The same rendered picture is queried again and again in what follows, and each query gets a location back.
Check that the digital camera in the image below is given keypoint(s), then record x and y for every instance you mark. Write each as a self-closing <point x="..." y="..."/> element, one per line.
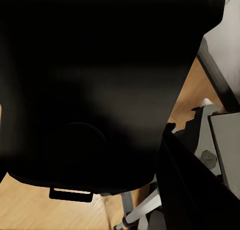
<point x="87" y="88"/>

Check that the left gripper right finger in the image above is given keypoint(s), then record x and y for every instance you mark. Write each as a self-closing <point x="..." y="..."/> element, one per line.
<point x="192" y="197"/>

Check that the camera tripod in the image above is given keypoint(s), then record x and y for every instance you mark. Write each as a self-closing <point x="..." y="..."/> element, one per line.
<point x="214" y="138"/>

